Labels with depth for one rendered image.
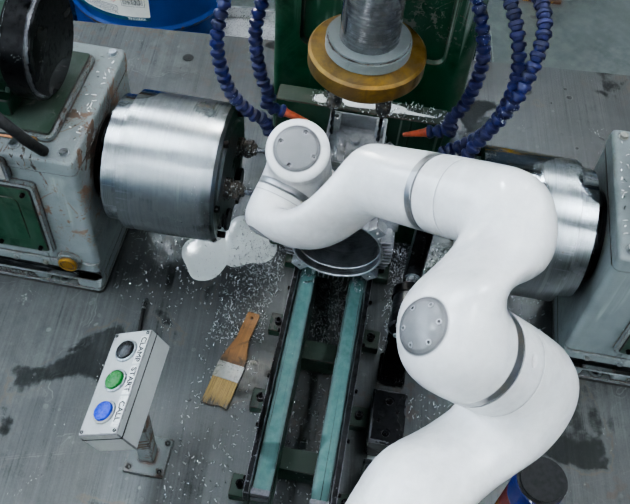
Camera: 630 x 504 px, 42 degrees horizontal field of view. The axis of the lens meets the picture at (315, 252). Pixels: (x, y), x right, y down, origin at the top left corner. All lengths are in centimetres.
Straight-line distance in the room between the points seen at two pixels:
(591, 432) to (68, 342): 96
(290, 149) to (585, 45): 269
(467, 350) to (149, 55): 152
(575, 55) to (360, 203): 267
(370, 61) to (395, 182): 34
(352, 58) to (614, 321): 63
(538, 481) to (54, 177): 87
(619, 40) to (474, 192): 293
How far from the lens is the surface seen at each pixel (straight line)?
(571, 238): 137
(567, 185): 139
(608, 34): 375
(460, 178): 86
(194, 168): 136
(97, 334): 159
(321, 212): 100
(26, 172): 143
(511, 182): 83
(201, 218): 139
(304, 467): 140
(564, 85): 215
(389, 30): 121
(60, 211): 148
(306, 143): 106
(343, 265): 148
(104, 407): 120
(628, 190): 143
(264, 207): 107
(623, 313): 146
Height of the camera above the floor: 214
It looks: 53 degrees down
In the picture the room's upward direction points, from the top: 6 degrees clockwise
